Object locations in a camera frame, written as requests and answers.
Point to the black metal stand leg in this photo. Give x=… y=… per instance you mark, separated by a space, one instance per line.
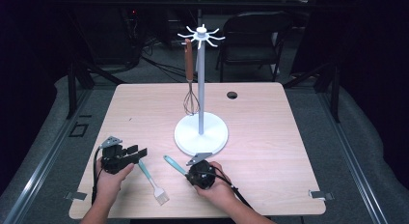
x=334 y=92
x=72 y=89

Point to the white utensil rack stand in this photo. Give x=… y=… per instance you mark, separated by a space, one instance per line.
x=193 y=135

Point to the person's left hand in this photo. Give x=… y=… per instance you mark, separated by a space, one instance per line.
x=111 y=185

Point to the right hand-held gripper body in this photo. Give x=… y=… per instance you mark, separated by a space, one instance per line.
x=201 y=175

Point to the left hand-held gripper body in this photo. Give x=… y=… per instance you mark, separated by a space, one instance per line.
x=114 y=161

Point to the black folding chair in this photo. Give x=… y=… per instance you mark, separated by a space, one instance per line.
x=254 y=40

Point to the grey metal floor rail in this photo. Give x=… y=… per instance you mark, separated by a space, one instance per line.
x=48 y=166
x=353 y=159

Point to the grey metal table bracket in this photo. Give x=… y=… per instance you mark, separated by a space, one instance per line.
x=76 y=195
x=320 y=195

